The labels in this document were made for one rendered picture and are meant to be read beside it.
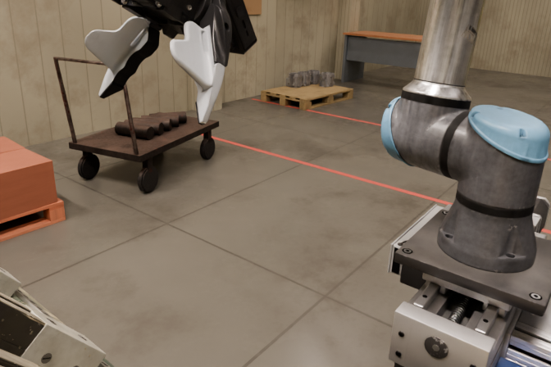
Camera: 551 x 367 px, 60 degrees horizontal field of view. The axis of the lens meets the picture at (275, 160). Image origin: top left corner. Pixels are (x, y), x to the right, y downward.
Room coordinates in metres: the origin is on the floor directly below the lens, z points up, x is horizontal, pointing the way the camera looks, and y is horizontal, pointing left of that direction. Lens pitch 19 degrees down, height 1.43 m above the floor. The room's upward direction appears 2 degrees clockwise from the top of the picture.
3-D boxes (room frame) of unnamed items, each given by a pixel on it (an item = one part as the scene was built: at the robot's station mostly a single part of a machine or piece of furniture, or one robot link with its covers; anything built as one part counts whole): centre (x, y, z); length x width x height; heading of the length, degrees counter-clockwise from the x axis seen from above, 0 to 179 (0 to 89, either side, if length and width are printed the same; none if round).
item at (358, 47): (8.11, -1.91, 0.42); 1.56 x 0.80 x 0.84; 53
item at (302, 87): (6.73, -0.43, 0.17); 1.20 x 0.84 x 0.34; 143
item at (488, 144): (0.71, -0.35, 1.20); 0.13 x 0.12 x 0.14; 40
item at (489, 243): (0.71, -0.36, 1.09); 0.15 x 0.15 x 0.10
